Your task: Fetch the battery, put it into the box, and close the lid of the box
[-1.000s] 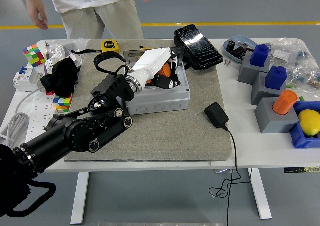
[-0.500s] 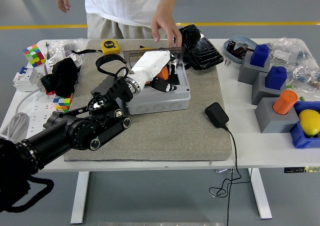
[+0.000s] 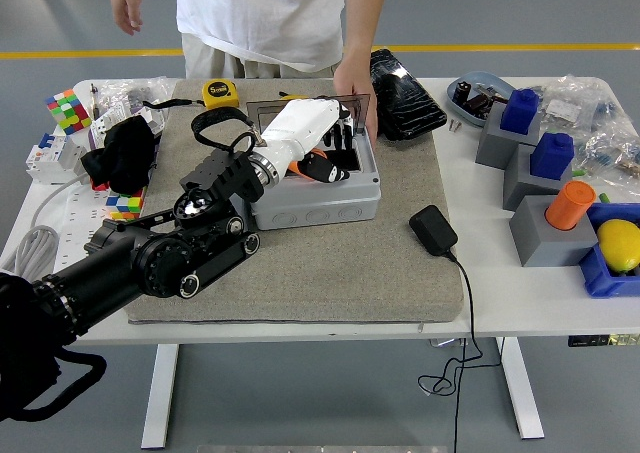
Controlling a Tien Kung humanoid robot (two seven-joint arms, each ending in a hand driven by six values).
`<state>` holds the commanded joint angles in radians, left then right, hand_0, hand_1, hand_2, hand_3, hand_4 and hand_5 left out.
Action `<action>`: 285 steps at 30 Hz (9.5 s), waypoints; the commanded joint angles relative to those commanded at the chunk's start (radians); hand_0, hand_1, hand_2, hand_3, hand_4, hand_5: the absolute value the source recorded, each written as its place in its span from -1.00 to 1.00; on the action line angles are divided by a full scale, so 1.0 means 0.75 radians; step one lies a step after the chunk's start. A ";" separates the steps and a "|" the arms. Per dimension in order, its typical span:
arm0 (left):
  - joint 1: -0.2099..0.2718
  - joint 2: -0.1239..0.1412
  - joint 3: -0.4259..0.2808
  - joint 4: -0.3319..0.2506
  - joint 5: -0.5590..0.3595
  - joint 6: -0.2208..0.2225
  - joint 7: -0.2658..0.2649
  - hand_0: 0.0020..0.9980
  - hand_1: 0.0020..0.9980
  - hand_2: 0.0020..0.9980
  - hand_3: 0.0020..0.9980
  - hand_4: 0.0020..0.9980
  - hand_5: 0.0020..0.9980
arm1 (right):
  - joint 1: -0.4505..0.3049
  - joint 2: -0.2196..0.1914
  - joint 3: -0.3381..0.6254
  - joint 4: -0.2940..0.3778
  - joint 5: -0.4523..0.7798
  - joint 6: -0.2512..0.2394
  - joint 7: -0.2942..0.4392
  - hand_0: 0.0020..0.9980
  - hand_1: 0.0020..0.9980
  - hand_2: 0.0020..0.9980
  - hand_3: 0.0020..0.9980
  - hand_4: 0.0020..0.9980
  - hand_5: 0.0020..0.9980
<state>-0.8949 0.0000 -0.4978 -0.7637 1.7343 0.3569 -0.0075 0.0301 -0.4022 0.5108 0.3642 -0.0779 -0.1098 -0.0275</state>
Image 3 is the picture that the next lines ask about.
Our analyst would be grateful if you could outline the person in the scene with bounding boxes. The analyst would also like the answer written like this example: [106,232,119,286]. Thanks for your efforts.
[176,0,347,80]

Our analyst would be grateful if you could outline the blue-grey dish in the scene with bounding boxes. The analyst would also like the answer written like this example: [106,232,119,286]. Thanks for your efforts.
[446,70,516,128]

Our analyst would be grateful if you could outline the black power adapter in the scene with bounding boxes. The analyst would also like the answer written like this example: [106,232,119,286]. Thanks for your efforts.
[408,204,459,258]

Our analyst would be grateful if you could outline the shiny black case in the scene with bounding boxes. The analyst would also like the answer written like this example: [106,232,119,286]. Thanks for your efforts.
[368,48,449,142]

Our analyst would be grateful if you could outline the black adapter cord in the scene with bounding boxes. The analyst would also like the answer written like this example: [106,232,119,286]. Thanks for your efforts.
[417,250,501,453]

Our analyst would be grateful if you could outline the smoky transparent box lid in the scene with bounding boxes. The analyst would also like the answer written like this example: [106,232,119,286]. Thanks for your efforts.
[245,93,371,139]

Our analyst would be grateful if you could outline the clear bag of components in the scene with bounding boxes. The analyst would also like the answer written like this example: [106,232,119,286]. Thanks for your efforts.
[574,122,640,184]
[537,74,621,139]

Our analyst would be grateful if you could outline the square yellow tape measure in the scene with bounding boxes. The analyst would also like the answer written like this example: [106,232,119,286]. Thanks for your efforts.
[142,79,241,112]

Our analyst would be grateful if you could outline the grey-brown mat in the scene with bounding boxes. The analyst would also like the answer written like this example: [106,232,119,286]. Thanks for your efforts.
[125,76,465,325]

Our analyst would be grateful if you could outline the blue bottle-shaped block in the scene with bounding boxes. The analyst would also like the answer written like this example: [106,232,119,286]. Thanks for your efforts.
[529,132,575,180]
[500,88,541,135]

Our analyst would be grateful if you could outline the brown electronic components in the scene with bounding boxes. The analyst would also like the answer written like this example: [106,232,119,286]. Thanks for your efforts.
[462,86,501,120]

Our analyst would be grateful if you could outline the person's left hand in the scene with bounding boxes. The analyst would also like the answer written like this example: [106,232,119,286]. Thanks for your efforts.
[332,47,380,147]

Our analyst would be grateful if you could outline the white purple small carton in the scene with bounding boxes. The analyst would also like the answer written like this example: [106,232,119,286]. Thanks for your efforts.
[88,106,167,149]

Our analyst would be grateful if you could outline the white circuit breaker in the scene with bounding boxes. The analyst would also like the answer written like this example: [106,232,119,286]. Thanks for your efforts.
[25,132,87,187]

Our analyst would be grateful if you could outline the small colourful puzzle cube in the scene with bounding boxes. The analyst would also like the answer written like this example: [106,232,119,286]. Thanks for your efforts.
[105,187,146,223]

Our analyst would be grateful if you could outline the black table control panel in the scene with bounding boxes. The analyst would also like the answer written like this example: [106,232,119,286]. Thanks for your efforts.
[567,333,640,348]

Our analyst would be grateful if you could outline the white table leg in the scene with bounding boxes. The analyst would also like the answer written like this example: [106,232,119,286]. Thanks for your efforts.
[140,343,180,449]
[494,336,545,440]

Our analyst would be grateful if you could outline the black cloth glove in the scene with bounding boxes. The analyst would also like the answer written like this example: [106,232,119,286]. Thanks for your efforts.
[80,115,157,196]

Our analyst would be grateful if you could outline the person's right hand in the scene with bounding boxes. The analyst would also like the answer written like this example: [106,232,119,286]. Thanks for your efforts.
[109,0,145,37]

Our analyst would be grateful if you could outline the clear plastic bag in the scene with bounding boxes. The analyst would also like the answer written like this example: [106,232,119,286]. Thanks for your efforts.
[97,76,180,124]

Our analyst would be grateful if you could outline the yellow lemon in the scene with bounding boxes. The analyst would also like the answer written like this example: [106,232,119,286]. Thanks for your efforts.
[596,218,640,274]

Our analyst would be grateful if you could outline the white power strip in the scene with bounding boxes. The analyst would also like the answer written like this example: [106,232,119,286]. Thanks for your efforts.
[49,182,116,274]

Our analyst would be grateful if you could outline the grey holder block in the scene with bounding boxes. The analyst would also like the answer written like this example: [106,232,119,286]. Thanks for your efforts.
[474,101,544,170]
[508,194,601,268]
[502,144,574,212]

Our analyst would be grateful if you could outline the large colourful puzzle cube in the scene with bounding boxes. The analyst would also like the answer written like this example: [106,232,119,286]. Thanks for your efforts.
[43,88,95,136]

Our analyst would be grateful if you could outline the blue plastic bin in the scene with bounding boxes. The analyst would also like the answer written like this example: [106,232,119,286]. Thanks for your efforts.
[578,202,640,299]

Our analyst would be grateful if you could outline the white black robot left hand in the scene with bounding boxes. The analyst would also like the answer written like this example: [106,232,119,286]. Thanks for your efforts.
[257,97,357,183]

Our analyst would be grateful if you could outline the grey electrical junction box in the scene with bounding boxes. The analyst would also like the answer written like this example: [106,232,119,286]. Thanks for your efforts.
[248,122,382,232]

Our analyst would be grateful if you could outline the white power cable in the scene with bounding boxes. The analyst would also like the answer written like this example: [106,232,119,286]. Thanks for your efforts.
[0,172,87,280]

